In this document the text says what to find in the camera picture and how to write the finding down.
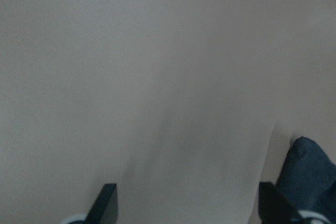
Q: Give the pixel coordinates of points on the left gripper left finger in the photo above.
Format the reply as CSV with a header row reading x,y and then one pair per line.
x,y
105,206

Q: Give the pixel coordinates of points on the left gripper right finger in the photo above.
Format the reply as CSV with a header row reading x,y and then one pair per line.
x,y
273,207

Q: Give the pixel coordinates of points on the black printed t-shirt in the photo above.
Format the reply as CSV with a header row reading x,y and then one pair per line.
x,y
307,178

